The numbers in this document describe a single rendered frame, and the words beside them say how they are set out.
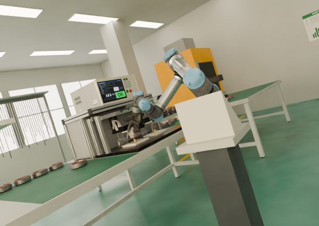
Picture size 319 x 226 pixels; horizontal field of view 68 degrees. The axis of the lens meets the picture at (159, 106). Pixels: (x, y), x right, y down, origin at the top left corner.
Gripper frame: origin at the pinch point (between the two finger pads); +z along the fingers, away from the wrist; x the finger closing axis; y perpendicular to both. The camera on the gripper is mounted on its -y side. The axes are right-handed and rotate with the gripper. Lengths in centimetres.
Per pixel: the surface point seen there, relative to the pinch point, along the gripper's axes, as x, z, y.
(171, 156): 113, 80, -31
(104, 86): -1.2, -31.4, -32.2
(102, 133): -20.0, -4.2, -11.9
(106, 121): -1.0, -2.3, -29.7
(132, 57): 329, 6, -312
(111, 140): -1.4, 11.8, -21.8
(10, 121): -63, -12, -53
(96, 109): -17.2, -18.7, -21.8
